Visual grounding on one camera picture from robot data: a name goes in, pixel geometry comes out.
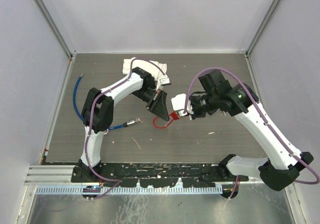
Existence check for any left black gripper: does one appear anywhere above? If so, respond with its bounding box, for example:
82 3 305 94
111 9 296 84
131 88 169 121

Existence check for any red cable padlock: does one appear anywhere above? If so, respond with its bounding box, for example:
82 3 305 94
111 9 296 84
152 111 180 130

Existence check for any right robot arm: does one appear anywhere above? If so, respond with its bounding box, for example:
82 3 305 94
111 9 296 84
184 67 314 191

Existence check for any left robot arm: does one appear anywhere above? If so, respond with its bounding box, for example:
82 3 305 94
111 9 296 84
74 67 170 182

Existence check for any white crumpled cloth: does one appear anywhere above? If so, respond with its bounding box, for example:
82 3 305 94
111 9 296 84
122 57 168 81

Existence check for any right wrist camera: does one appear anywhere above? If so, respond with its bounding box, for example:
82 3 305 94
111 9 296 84
171 93 194 118

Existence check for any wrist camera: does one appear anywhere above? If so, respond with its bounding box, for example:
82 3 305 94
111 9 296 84
171 93 194 118
156 76 171 90

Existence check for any blue cable lock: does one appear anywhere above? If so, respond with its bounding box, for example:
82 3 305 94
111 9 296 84
72 73 142 130

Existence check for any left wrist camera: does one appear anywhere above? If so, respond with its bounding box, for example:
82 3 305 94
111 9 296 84
156 76 171 90

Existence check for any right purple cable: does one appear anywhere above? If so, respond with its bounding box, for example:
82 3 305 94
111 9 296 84
183 67 320 201

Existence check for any purple cable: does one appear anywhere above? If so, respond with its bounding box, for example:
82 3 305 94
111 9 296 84
183 67 320 201
83 58 168 200

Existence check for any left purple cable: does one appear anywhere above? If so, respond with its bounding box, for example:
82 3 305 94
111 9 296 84
83 58 168 200

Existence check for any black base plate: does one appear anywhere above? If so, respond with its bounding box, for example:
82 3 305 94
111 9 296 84
71 162 236 188

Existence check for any aluminium frame rail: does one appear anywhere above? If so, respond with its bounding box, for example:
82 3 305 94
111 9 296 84
24 165 74 185

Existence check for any slotted cable duct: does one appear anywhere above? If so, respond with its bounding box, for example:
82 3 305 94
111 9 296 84
35 184 223 195

